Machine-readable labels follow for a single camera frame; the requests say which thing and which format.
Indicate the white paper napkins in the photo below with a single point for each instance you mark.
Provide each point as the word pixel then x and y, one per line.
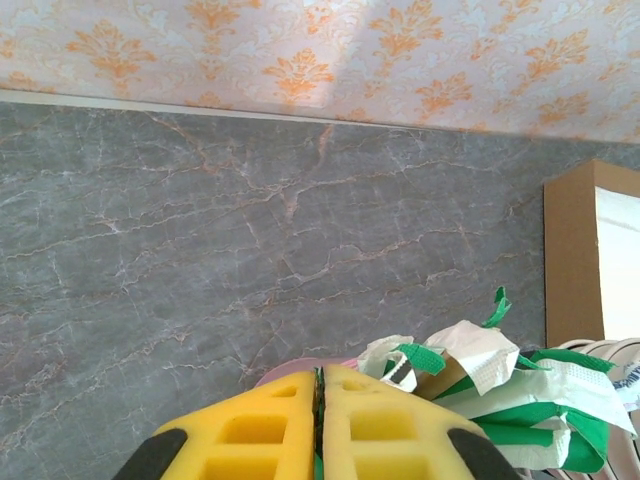
pixel 622 260

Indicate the brown cardboard napkin box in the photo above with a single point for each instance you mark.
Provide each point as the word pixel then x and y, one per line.
pixel 570 250

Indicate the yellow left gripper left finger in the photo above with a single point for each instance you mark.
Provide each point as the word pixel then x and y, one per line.
pixel 250 435

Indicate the green white wrapped straw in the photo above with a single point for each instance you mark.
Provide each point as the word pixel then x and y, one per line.
pixel 385 352
pixel 550 380
pixel 475 350
pixel 500 310

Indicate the pink plate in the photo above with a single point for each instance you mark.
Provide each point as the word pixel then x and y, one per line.
pixel 290 370

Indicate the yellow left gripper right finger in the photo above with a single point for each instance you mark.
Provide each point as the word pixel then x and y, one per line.
pixel 390 435

